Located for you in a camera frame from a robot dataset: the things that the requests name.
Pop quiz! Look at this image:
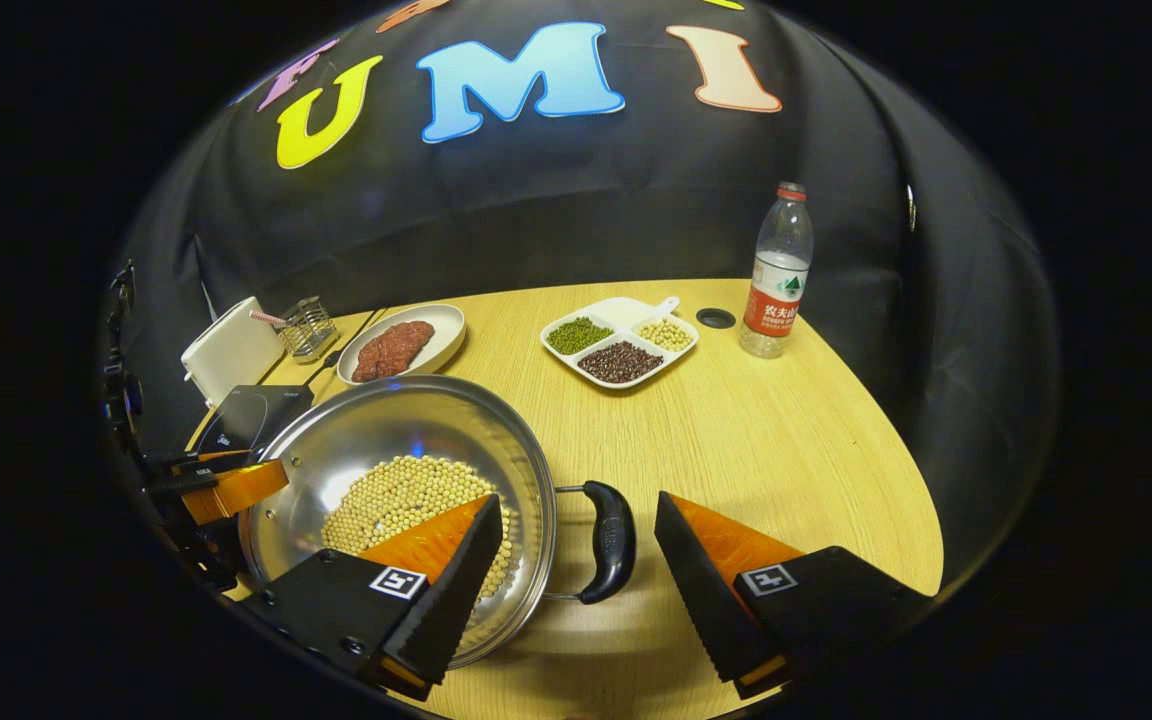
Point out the small heap of yellow beans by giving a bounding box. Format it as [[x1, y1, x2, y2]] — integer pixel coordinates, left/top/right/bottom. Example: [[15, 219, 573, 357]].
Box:
[[636, 318, 694, 352]]

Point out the black induction cooktop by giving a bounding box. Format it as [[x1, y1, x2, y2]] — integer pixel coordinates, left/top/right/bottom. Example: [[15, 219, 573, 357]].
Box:
[[194, 384, 315, 456]]

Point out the black power cable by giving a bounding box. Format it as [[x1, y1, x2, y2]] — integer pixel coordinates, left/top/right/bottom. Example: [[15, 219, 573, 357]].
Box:
[[301, 308, 387, 391]]

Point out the pile of dark red beans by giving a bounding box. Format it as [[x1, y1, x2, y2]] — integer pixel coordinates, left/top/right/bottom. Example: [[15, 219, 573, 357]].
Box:
[[577, 341, 664, 385]]

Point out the white toaster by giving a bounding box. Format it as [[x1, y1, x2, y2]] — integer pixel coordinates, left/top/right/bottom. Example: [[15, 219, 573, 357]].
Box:
[[181, 296, 287, 409]]

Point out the white round plate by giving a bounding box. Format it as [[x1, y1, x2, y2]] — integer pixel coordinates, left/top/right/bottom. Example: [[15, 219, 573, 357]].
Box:
[[337, 303, 467, 387]]

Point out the pile of soybeans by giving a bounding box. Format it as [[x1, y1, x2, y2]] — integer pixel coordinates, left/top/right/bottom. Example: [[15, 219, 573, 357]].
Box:
[[321, 455, 522, 601]]

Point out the black backdrop cloth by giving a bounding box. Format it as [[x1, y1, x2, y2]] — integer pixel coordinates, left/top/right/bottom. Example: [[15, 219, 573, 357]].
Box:
[[101, 0, 1062, 591]]

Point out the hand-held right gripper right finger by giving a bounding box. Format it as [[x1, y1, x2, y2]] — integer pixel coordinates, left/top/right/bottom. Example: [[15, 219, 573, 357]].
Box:
[[653, 490, 937, 701]]

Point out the clear plastic water bottle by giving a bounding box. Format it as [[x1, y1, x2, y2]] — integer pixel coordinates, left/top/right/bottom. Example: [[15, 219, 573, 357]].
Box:
[[739, 181, 815, 360]]

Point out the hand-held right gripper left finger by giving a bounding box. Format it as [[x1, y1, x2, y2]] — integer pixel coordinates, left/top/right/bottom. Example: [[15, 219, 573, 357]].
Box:
[[236, 493, 505, 703]]

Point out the steel wire holder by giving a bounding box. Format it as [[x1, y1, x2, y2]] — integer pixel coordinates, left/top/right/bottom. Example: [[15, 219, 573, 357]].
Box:
[[279, 295, 339, 363]]

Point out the pile of green mung beans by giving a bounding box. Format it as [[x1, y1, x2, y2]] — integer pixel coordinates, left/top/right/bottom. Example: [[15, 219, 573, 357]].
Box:
[[546, 317, 614, 356]]

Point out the stainless steel pot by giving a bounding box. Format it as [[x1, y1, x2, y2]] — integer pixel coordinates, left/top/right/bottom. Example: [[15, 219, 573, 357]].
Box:
[[239, 375, 638, 669]]

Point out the white divided dish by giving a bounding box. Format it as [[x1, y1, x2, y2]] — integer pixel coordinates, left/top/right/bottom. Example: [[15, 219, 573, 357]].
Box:
[[539, 296, 700, 391]]

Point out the raw red meat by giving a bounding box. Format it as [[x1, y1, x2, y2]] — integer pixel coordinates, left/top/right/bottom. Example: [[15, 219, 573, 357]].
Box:
[[351, 320, 436, 384]]

